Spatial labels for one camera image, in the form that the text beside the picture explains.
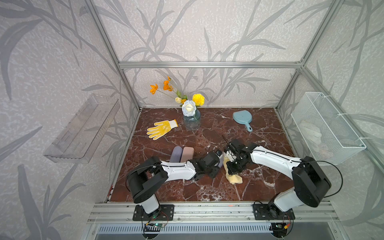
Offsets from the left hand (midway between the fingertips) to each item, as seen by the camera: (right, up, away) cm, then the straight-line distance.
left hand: (215, 167), depth 88 cm
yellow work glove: (-37, +22, +20) cm, 47 cm away
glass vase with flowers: (-14, +33, -12) cm, 38 cm away
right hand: (+7, -2, -4) cm, 8 cm away
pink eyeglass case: (-17, +6, +6) cm, 19 cm away
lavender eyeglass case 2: (+4, +4, 0) cm, 5 cm away
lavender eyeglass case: (-24, +7, +3) cm, 25 cm away
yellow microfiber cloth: (+8, -3, -10) cm, 13 cm away
